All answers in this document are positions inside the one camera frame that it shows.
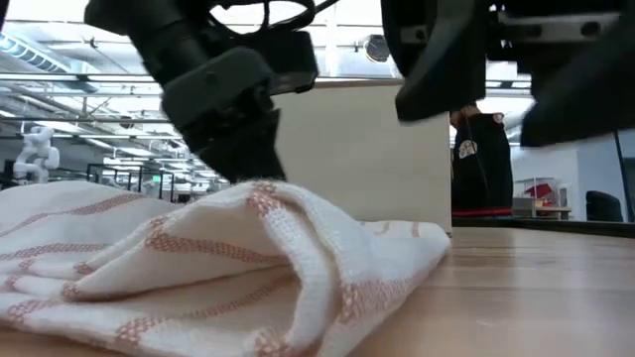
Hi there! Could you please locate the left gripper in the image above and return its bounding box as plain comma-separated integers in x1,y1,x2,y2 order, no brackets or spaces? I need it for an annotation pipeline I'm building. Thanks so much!
161,47,288,183

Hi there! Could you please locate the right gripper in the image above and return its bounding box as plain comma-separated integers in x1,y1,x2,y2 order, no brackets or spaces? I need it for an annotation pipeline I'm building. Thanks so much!
380,0,635,149

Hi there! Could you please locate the white red-striped towel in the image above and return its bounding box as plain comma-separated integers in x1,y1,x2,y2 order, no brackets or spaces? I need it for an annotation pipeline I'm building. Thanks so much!
0,178,453,357

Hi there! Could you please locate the beige fabric storage box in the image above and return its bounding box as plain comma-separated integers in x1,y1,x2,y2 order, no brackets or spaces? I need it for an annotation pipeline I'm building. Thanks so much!
271,77,453,235

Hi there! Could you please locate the person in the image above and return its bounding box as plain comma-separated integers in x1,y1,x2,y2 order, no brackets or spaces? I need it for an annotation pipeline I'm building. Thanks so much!
448,102,515,219

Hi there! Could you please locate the small red box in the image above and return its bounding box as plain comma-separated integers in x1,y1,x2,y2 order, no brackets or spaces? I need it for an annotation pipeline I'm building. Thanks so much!
524,182,555,199

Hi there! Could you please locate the white shelf cart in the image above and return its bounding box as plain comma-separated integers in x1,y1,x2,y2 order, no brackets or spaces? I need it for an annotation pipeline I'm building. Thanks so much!
513,176,572,222

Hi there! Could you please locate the round black ceiling fixture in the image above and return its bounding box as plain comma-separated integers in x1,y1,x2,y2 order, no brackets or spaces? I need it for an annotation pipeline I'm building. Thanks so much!
363,33,393,64

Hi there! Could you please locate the thin black slanted rod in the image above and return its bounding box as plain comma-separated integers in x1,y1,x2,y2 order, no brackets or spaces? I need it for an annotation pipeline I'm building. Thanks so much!
613,129,635,223

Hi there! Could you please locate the black office chair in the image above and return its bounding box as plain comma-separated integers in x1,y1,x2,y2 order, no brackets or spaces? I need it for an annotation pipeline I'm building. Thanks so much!
584,189,625,223

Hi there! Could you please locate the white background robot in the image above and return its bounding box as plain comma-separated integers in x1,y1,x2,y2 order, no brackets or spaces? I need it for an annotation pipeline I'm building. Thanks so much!
12,125,62,185

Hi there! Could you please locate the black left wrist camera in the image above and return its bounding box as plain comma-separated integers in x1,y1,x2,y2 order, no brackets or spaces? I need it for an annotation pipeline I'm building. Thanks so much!
257,29,319,96

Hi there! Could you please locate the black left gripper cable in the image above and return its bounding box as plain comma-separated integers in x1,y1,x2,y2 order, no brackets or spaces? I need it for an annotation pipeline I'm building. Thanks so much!
206,0,343,34

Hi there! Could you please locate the black aluminium table frame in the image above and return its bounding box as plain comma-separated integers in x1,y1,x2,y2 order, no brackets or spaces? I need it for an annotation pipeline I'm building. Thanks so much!
450,216,635,238

